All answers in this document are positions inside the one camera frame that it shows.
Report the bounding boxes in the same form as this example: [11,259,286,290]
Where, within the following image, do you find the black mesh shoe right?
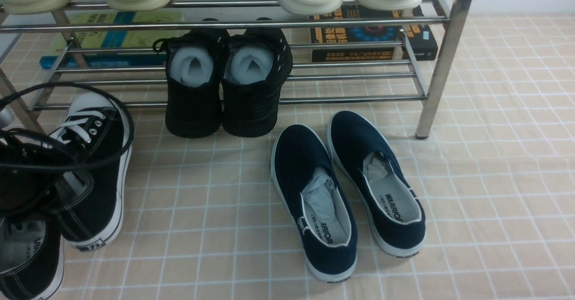
[221,27,293,138]

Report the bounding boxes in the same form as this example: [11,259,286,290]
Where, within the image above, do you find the metal shoe rack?
[1,0,472,140]

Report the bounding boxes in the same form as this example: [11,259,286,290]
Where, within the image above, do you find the navy slip-on shoe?
[326,111,426,258]
[270,124,358,283]

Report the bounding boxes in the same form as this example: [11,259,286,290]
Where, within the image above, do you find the navy slip-on shoe left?
[270,124,358,283]

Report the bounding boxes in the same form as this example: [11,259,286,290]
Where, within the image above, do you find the black canvas sneaker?
[50,93,132,252]
[0,219,64,300]

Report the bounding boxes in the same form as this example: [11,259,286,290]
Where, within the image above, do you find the green and blue book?
[39,10,185,70]

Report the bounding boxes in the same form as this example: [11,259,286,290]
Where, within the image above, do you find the black mesh shoe left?
[152,28,230,139]

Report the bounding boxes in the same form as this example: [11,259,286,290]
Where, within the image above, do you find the black book with orange text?
[308,4,439,63]

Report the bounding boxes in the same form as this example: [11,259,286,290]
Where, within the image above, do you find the black cable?
[0,82,135,173]

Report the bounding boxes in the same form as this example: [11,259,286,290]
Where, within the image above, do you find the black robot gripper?
[0,128,95,220]

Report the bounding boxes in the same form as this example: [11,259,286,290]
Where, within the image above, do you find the navy slip-on shoe right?
[326,111,426,258]

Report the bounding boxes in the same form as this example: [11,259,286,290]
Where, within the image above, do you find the black mesh shoe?
[221,27,293,138]
[152,28,230,139]

